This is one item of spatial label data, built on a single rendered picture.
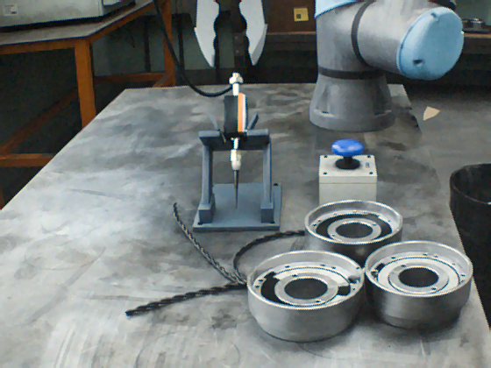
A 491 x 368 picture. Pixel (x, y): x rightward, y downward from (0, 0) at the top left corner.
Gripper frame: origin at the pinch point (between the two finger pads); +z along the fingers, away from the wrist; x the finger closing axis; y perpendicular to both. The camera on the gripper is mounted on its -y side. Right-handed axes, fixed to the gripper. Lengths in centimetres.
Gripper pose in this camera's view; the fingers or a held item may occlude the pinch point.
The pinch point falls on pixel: (232, 56)
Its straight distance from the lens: 81.0
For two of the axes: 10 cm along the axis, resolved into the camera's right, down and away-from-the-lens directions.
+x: -10.0, 0.3, 0.7
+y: 0.6, -3.8, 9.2
